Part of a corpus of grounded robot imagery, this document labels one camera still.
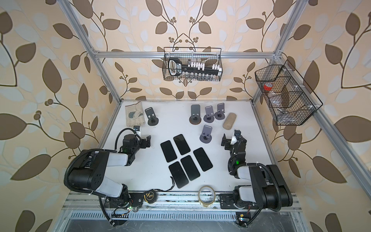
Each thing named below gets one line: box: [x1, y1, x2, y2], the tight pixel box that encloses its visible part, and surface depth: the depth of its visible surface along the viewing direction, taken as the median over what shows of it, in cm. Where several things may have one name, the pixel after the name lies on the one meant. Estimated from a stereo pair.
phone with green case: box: [180, 155, 201, 181], surface depth 87 cm
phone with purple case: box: [168, 161, 189, 189], surface depth 86 cm
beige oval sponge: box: [222, 112, 237, 131], surface depth 106 cm
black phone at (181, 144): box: [172, 133, 191, 156], surface depth 98 cm
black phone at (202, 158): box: [193, 146, 214, 172], surface depth 91 cm
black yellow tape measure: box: [143, 188, 158, 204], surface depth 75 cm
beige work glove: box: [125, 101, 146, 128], surface depth 113 cm
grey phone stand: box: [203, 105, 215, 124], surface depth 107 cm
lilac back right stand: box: [199, 124, 213, 144], surface depth 96 cm
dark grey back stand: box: [144, 107, 159, 127], surface depth 105 cm
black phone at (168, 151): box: [160, 140, 178, 163], surface depth 94 cm
